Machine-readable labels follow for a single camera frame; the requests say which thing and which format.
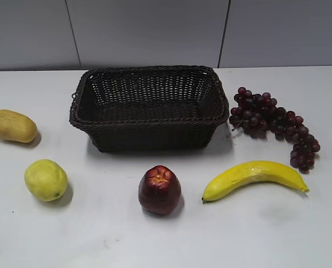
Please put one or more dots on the dark red grape bunch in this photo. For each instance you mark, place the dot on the dark red grape bunch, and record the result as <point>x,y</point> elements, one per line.
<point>256,114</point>

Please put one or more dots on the black wicker basket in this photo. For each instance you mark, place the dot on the black wicker basket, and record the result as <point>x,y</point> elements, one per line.
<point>149,107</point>

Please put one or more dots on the dark red apple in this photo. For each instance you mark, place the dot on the dark red apple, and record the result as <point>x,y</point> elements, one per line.
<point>159,191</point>

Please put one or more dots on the yellow banana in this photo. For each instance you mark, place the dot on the yellow banana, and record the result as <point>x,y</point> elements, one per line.
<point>253,172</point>

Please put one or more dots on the yellow-green lemon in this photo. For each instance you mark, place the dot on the yellow-green lemon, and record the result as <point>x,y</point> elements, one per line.
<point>46,180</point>

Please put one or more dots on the yellow-brown potato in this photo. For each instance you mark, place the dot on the yellow-brown potato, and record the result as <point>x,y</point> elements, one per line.
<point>16,127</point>

